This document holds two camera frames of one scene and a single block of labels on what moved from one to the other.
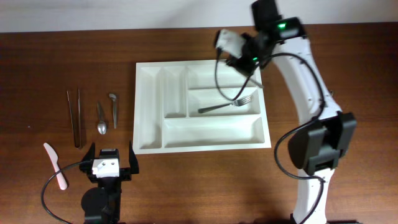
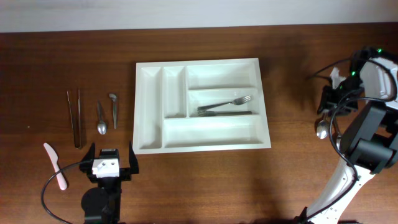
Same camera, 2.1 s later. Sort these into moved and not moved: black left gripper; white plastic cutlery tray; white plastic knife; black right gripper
Moved: black right gripper
Not moved: white plastic knife; black left gripper; white plastic cutlery tray
